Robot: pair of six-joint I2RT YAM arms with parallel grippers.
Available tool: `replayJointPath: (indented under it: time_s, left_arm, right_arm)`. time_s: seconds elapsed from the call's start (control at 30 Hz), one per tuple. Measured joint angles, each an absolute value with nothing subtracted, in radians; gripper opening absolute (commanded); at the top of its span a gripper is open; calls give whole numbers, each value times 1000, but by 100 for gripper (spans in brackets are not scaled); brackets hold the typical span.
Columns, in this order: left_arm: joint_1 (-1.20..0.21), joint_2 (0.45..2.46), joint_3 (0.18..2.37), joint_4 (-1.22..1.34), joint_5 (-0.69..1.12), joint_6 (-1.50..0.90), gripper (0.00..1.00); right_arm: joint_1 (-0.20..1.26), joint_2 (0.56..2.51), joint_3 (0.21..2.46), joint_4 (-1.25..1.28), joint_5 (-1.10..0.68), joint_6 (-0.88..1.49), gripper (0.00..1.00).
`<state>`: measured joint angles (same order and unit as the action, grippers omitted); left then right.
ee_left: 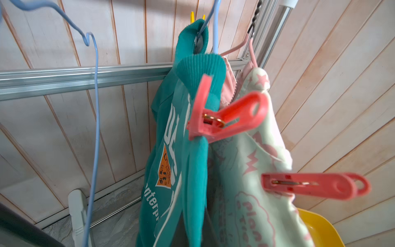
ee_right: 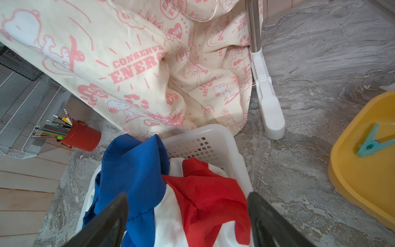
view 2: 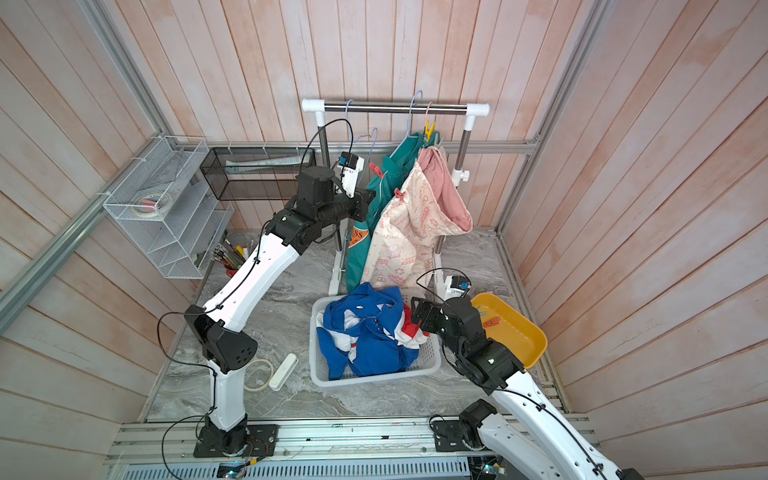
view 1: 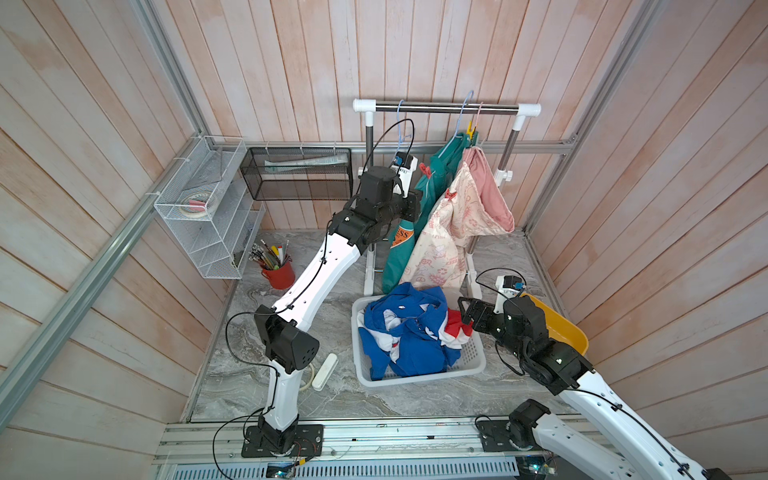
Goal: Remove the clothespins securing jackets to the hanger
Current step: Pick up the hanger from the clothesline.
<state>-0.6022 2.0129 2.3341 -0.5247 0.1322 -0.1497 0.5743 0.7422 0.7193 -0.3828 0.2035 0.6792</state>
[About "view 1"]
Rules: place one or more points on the red pencil cup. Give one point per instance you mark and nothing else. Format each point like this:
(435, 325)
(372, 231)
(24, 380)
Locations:
(281, 278)

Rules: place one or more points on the pink hanger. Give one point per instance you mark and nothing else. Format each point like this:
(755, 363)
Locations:
(476, 116)

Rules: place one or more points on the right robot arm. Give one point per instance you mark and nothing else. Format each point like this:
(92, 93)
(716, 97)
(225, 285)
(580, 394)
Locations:
(550, 350)

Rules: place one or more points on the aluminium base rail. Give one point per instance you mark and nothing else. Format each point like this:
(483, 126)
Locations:
(432, 448)

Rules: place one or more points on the black mesh basket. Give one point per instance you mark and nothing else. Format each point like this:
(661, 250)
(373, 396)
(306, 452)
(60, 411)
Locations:
(298, 173)

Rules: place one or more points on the green jacket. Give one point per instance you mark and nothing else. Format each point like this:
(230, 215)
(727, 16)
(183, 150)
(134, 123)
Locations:
(437, 175)

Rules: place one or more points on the white plastic laundry basket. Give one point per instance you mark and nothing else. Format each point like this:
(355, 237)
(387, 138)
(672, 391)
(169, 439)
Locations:
(471, 362)

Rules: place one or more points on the white remote-like bar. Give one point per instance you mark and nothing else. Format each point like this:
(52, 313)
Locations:
(324, 373)

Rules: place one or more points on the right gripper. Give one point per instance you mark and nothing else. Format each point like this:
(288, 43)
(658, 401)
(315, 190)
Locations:
(487, 313)

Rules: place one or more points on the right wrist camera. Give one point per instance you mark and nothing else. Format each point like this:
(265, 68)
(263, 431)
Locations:
(507, 286)

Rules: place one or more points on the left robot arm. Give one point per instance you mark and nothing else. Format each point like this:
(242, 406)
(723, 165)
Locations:
(284, 331)

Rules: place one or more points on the white clothes rack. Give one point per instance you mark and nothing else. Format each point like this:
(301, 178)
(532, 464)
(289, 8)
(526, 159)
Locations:
(368, 108)

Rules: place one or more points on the yellow plastic tray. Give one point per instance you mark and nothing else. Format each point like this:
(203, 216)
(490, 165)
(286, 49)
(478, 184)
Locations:
(562, 329)

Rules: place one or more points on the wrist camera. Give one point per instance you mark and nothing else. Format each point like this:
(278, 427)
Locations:
(404, 164)
(507, 286)

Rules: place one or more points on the white wire shelf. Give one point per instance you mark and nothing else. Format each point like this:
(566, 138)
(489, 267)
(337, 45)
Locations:
(220, 244)

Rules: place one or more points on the tape roll on shelf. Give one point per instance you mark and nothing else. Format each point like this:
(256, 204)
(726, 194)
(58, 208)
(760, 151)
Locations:
(197, 205)

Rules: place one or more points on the cream pink print jacket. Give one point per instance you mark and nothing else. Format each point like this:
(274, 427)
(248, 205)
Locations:
(479, 209)

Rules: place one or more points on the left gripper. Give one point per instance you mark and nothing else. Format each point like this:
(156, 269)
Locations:
(410, 213)

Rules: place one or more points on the blue red white jacket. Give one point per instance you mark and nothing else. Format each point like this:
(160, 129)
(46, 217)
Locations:
(411, 332)

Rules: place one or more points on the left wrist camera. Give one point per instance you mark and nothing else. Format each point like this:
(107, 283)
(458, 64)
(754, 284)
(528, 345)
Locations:
(404, 164)

